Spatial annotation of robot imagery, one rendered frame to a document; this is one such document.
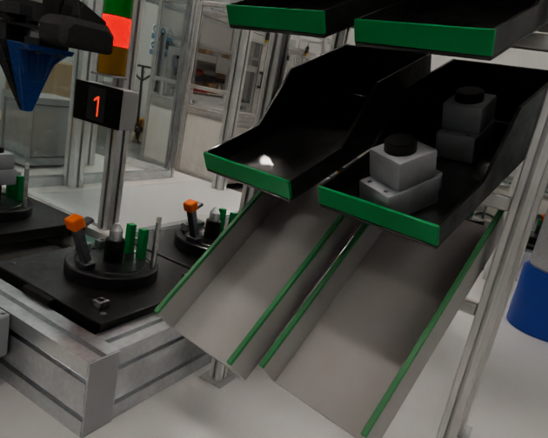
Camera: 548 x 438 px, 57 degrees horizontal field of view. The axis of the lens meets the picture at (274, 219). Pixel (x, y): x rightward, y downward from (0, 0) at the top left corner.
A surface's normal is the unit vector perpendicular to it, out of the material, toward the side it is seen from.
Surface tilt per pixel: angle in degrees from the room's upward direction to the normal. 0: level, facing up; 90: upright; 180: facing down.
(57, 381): 90
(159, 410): 0
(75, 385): 90
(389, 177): 114
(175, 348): 90
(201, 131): 90
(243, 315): 45
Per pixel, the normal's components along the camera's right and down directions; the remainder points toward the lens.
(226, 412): 0.19, -0.95
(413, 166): 0.48, 0.44
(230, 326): -0.33, -0.62
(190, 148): -0.55, 0.11
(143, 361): 0.84, 0.29
